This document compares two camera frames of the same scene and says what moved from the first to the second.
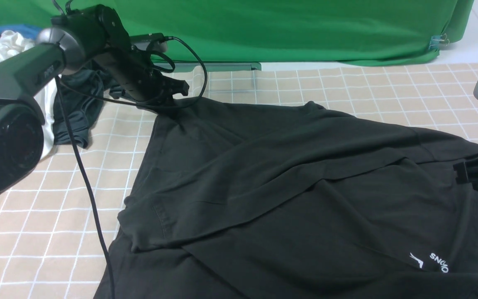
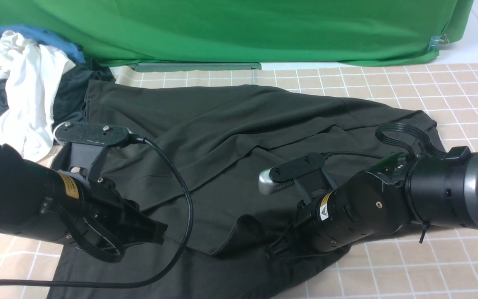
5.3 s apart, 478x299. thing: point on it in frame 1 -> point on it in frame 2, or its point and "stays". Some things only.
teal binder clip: x=436 y=41 stays
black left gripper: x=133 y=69 -> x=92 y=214
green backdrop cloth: x=241 y=34 stays
